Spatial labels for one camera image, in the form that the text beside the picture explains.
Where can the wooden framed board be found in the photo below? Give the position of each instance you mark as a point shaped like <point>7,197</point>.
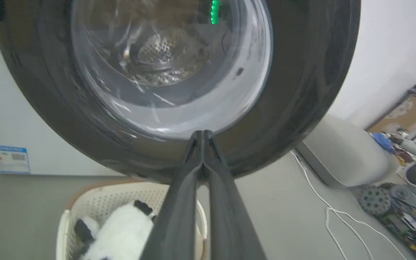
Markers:
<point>406,113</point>

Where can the blue cloth piece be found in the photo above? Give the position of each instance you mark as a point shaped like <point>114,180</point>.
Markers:
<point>383,141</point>

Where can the round dark washing machine door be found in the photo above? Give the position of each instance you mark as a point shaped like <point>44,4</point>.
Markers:
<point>302,90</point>

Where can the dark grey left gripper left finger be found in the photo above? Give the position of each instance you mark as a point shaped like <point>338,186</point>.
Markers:
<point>173,220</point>

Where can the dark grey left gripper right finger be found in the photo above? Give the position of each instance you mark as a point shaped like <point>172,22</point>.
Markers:
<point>229,220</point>

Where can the pile of tools and parts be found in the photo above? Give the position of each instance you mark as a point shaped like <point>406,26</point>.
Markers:
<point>410,220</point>

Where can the blue energy label sticker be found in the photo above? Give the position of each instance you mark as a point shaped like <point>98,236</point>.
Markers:
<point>10,159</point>

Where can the white cylindrical bin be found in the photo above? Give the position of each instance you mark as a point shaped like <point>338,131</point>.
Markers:
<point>345,151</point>

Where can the black and white plush panda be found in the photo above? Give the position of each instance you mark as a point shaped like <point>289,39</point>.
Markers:
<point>121,234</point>

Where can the cream perforated laundry basket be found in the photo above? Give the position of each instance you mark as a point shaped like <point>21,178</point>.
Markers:
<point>99,202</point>

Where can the grey perforated round disc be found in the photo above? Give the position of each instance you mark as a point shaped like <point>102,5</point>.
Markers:
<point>375,200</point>

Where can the white washing machine body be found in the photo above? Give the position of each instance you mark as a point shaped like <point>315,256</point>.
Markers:
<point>9,119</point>

